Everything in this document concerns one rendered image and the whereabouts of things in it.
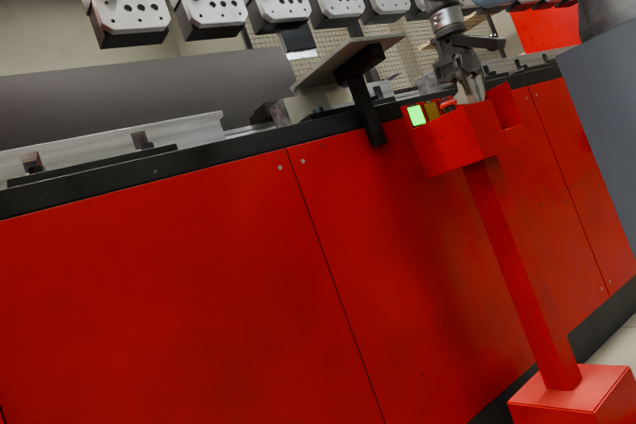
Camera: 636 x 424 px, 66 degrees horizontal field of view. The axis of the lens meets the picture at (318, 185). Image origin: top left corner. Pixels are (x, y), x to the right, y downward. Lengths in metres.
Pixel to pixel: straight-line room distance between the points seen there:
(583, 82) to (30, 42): 9.34
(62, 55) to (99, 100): 8.08
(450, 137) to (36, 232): 0.80
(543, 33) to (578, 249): 1.86
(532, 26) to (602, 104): 2.57
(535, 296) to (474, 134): 0.39
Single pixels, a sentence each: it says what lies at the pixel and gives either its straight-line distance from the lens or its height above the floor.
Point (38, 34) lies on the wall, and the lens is 9.85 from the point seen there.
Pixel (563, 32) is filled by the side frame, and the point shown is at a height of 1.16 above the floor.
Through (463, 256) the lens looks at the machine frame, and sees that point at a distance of 1.32.
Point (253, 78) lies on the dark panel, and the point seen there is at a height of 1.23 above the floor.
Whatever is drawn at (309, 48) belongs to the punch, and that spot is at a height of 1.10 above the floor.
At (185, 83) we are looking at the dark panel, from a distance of 1.77.
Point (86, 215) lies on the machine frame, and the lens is 0.90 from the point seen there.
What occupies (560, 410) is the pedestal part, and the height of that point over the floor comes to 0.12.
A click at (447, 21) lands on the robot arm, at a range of 1.23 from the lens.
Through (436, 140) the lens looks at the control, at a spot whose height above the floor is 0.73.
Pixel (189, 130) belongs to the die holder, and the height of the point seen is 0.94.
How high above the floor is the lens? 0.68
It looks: 3 degrees up
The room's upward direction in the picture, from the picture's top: 20 degrees counter-clockwise
